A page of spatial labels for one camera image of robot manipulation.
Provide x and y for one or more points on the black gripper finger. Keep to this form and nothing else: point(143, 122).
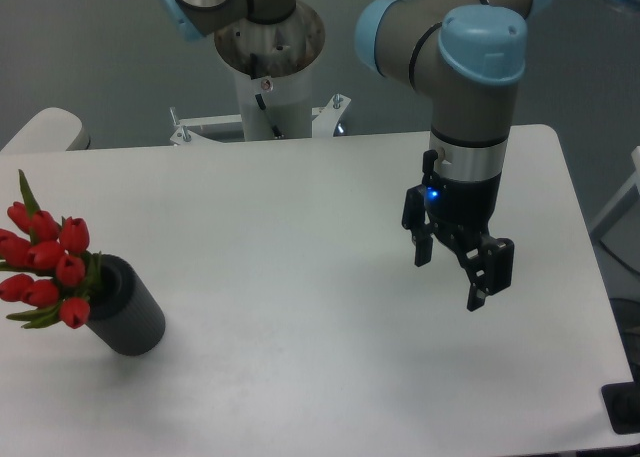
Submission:
point(488, 263)
point(413, 219)

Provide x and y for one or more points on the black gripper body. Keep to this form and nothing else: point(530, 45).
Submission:
point(460, 211)

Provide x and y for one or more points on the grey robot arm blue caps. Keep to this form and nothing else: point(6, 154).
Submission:
point(467, 56)

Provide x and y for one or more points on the dark grey ribbed vase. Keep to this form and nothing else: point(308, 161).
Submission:
point(124, 314)

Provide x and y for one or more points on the black device at table edge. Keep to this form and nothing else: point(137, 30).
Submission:
point(622, 405)

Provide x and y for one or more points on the red tulip bouquet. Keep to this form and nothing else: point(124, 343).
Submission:
point(49, 265)

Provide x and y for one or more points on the white chair back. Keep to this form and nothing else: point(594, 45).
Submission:
point(51, 130)

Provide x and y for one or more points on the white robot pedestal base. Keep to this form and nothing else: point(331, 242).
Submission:
point(272, 67)

